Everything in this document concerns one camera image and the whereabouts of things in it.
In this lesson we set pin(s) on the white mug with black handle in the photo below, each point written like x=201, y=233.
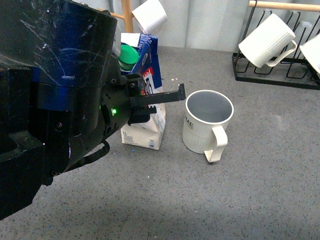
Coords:
x=311, y=52

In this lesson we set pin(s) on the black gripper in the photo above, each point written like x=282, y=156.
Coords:
x=122, y=101

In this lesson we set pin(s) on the cream ribbed mug on rack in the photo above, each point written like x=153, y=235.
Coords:
x=269, y=43

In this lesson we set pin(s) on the black wire mug rack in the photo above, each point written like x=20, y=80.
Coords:
x=294, y=70

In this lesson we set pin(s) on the milk carton with green cap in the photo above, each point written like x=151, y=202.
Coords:
x=146, y=129

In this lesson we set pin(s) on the cream ribbed mug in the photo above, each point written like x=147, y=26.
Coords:
x=269, y=43
x=207, y=115

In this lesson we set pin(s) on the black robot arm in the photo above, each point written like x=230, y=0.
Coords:
x=62, y=94

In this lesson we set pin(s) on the wooden mug tree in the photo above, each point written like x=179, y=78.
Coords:
x=126, y=16

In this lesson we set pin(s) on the white mug on tree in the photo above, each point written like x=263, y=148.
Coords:
x=150, y=16

